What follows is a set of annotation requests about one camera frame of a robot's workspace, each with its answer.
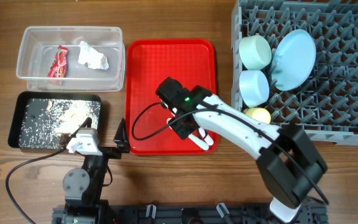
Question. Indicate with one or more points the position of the white plastic spoon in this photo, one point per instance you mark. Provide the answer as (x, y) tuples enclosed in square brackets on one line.
[(200, 143)]

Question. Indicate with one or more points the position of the grey dishwasher rack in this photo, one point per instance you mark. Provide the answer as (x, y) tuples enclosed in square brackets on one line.
[(326, 104)]

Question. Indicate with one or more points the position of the food scraps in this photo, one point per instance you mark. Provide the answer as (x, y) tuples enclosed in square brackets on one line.
[(45, 120)]

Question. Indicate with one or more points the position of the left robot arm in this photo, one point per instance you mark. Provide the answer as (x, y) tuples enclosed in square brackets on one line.
[(83, 186)]

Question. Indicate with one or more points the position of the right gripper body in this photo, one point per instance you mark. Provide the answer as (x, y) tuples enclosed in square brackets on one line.
[(180, 128)]

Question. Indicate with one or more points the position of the red snack wrapper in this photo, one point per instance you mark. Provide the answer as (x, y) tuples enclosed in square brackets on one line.
[(59, 65)]

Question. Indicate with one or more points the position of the light blue bowl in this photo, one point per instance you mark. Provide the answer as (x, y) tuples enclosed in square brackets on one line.
[(253, 87)]

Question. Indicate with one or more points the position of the white plastic fork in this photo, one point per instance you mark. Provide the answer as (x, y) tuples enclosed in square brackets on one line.
[(203, 135)]

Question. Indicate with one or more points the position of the green bowl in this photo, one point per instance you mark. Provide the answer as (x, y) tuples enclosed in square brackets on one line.
[(255, 52)]

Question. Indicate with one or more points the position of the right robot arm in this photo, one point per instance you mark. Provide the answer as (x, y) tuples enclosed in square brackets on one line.
[(287, 159)]

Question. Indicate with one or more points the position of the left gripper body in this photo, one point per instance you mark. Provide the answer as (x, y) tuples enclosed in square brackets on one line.
[(97, 165)]

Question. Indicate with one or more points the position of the white tissue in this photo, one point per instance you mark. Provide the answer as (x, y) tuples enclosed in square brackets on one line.
[(91, 57)]

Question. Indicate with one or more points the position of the clear plastic waste bin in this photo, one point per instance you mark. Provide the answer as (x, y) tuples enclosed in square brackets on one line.
[(39, 47)]

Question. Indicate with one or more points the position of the yellow cup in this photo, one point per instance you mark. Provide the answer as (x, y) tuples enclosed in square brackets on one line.
[(259, 114)]

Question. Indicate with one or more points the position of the black food waste tray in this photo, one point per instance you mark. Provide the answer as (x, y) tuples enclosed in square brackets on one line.
[(22, 100)]

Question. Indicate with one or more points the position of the light blue plate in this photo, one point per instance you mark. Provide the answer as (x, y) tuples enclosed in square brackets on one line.
[(293, 60)]

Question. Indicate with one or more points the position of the red serving tray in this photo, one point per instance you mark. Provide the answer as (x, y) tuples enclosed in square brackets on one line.
[(149, 63)]

